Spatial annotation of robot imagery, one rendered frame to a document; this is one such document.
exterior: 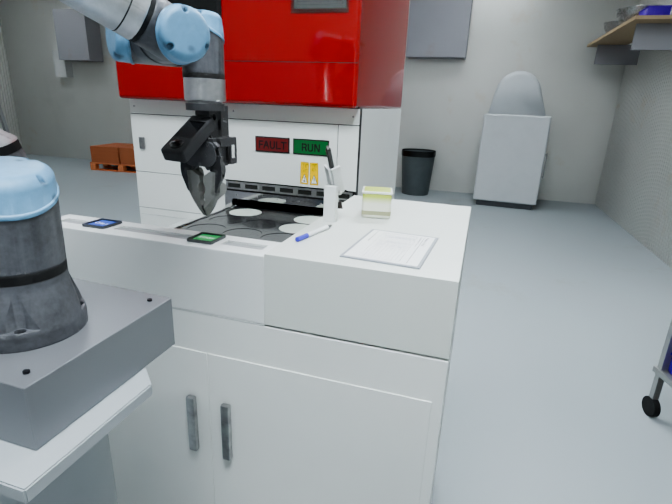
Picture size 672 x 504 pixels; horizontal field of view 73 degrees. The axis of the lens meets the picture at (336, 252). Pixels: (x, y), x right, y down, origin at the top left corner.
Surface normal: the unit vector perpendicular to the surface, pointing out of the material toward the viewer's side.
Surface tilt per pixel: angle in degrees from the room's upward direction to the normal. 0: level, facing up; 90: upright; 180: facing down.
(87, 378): 90
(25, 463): 0
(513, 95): 90
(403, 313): 90
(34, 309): 74
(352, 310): 90
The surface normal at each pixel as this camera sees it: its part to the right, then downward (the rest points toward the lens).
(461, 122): -0.29, 0.29
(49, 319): 0.81, -0.07
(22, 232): 0.70, 0.27
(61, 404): 0.96, 0.13
